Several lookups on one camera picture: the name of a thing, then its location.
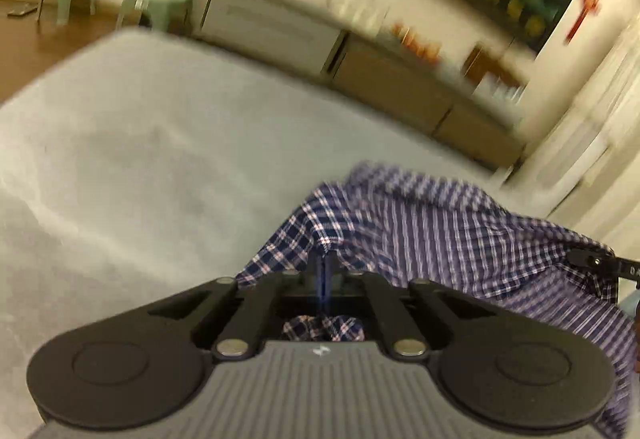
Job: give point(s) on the glass cup set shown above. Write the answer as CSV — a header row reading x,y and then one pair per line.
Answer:
x,y
362,11

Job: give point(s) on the dark phone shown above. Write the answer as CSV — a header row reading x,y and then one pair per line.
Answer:
x,y
22,11

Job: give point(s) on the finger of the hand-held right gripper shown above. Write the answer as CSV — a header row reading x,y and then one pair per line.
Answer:
x,y
592,261

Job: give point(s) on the blue plaid shirt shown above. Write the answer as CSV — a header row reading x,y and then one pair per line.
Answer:
x,y
425,239

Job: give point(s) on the long low tv cabinet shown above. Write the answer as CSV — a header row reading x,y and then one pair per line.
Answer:
x,y
400,89

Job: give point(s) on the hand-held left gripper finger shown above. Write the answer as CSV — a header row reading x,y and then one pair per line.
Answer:
x,y
329,278
317,278

